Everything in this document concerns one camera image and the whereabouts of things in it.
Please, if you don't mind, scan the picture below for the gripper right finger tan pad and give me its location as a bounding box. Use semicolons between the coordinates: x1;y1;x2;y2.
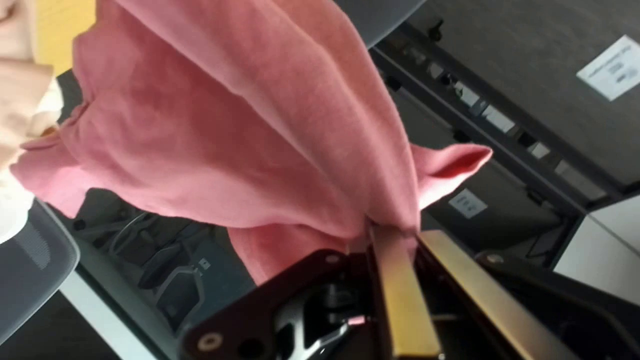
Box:
418;228;582;360

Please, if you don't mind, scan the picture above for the white paper label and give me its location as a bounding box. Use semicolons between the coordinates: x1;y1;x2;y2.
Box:
576;34;640;103

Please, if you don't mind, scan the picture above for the pink cloth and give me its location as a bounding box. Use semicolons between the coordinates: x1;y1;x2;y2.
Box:
9;0;497;287

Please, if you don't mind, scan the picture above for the gripper left finger tan pad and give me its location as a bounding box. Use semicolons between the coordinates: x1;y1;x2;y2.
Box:
367;222;447;360

